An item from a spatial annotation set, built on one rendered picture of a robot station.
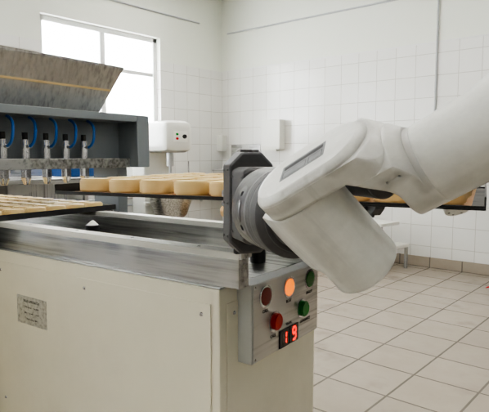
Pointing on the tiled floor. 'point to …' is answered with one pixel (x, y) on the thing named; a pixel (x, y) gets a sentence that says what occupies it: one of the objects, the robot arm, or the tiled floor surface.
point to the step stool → (396, 242)
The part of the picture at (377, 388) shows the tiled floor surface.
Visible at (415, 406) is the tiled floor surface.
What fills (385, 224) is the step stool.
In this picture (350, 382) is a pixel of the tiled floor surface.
